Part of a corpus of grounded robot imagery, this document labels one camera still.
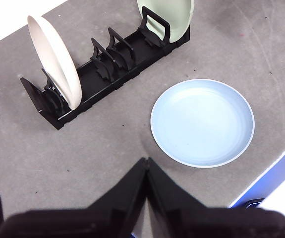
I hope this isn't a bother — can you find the cream plate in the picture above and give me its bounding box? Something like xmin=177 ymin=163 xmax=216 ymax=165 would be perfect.
xmin=27 ymin=15 xmax=82 ymax=110

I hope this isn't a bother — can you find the white platform with blue edge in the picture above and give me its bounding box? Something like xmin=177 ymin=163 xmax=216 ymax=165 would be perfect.
xmin=228 ymin=138 xmax=285 ymax=211

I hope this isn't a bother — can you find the blue plate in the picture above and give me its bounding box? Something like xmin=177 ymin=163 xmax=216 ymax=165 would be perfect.
xmin=150 ymin=78 xmax=255 ymax=169

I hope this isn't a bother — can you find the black plate rack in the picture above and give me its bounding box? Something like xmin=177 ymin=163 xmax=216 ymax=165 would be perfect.
xmin=19 ymin=6 xmax=191 ymax=130

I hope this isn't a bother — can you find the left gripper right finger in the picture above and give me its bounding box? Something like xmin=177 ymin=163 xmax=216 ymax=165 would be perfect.
xmin=147 ymin=157 xmax=285 ymax=238

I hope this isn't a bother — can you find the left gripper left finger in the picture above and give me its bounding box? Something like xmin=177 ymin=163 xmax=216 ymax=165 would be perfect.
xmin=0 ymin=157 xmax=148 ymax=238

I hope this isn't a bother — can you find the green plate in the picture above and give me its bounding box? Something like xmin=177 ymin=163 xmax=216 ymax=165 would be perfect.
xmin=136 ymin=0 xmax=195 ymax=43

